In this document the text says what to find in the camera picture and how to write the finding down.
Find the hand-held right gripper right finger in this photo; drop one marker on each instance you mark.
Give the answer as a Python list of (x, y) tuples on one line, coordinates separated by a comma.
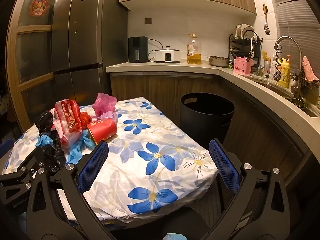
[(223, 165)]

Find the blue floral tablecloth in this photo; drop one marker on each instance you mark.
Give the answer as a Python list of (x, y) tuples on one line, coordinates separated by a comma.
[(150, 135)]

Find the steel sink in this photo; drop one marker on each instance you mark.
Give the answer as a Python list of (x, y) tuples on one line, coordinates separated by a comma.
[(275, 88)]

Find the yellow detergent bottle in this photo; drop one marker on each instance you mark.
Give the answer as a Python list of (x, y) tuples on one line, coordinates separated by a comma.
[(285, 75)]

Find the red snack bag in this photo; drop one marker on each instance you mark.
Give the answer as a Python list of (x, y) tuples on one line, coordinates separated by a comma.
[(67, 120)]

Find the window blind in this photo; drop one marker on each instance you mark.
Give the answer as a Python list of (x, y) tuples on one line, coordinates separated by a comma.
[(295, 10)]

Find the cooking oil bottle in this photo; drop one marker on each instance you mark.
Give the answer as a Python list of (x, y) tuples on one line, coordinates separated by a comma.
[(193, 52)]

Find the white bowl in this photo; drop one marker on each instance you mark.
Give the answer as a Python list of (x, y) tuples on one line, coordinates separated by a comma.
[(247, 28)]

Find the white plate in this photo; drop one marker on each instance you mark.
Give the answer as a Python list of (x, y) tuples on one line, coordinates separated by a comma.
[(238, 30)]

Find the dark wall socket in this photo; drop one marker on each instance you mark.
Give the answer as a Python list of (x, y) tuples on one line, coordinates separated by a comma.
[(148, 21)]

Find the pink cloth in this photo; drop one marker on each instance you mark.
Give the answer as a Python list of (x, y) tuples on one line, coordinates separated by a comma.
[(309, 70)]

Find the steel basin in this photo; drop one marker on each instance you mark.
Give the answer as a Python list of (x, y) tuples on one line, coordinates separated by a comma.
[(218, 61)]

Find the white electric cooker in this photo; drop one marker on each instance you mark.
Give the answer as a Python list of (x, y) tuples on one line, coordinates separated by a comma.
[(167, 56)]

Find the sink strainer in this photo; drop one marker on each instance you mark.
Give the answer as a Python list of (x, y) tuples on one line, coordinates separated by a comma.
[(297, 102)]

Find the red paper door decoration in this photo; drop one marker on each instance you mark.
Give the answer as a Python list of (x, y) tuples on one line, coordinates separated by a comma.
[(39, 6)]

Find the beer can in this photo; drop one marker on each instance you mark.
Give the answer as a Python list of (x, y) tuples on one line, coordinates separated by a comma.
[(267, 70)]

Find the black air fryer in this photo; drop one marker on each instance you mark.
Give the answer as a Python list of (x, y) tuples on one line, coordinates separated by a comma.
[(137, 50)]

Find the dark grey refrigerator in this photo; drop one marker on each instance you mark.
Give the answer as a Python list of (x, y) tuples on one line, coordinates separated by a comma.
[(82, 42)]

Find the black trash bin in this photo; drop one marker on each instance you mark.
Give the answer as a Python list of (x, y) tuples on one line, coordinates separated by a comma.
[(202, 127)]

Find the pink utensil holder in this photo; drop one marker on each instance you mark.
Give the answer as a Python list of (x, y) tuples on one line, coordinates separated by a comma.
[(242, 67)]

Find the red paper bucket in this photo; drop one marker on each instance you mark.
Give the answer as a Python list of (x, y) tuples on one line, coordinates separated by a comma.
[(103, 130)]

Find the steel faucet with coil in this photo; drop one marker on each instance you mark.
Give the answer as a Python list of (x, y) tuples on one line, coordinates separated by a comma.
[(287, 38)]

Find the pink plastic bag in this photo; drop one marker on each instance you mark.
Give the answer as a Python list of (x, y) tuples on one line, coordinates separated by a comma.
[(103, 102)]

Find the black dish rack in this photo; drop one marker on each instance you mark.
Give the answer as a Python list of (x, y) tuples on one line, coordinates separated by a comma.
[(233, 42)]

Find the metal slotted spatula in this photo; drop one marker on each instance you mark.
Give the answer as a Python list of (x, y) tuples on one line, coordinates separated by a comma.
[(266, 28)]

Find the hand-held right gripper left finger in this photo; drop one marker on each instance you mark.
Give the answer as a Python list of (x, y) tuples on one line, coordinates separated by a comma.
[(93, 165)]

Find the light blue cloth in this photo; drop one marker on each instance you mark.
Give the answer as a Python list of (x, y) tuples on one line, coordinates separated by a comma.
[(175, 237)]

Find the yellow brush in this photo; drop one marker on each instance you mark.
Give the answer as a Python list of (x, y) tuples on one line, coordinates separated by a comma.
[(265, 55)]

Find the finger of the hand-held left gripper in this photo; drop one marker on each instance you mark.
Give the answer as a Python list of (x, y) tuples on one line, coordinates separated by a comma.
[(6, 146), (17, 178)]

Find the black plastic bag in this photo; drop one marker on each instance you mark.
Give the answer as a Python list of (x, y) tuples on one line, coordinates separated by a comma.
[(46, 127)]

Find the red plastic bag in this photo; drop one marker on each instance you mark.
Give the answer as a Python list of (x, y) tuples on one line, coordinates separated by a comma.
[(86, 118)]

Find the black chopsticks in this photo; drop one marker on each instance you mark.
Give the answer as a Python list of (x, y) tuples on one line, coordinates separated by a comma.
[(232, 53), (250, 53)]

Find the blue disposable glove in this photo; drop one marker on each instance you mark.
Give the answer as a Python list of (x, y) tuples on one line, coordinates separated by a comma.
[(43, 140), (77, 151)]

